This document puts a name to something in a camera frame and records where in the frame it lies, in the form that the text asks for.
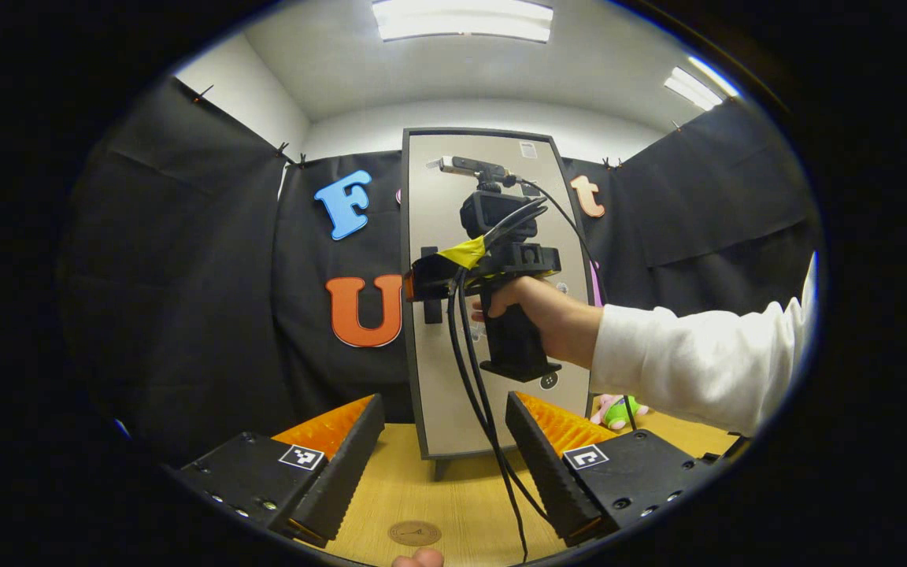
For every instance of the black backdrop cloth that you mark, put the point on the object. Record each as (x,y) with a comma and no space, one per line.
(186,299)

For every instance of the beige cabinet door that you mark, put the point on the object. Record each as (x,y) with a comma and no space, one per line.
(438,378)

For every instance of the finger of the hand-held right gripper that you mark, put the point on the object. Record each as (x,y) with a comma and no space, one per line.
(430,279)

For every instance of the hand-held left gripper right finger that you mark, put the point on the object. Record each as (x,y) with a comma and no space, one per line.
(548,472)

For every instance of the ceiling light panel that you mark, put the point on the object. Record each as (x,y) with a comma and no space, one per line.
(461,20)
(694,87)

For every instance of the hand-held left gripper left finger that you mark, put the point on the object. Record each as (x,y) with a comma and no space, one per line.
(339,480)

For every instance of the green and pink plush toy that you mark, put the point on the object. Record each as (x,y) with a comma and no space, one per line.
(619,411)

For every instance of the round brown coaster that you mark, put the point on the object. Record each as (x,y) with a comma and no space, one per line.
(414,533)

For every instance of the grey cabinet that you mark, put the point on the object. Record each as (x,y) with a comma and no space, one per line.
(442,466)

